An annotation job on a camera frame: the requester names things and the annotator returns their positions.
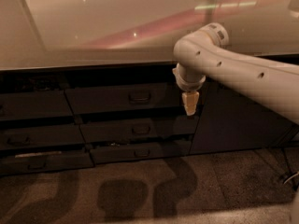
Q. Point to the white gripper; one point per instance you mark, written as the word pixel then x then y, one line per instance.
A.
pixel 189 84

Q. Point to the dark grey drawer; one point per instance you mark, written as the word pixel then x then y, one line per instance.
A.
pixel 142 151
pixel 63 160
pixel 44 136
pixel 121 98
pixel 129 129
pixel 33 105

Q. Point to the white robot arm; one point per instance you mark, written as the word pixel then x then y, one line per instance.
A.
pixel 202 54

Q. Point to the dark grey cabinet door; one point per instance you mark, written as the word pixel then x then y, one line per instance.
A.
pixel 232 121

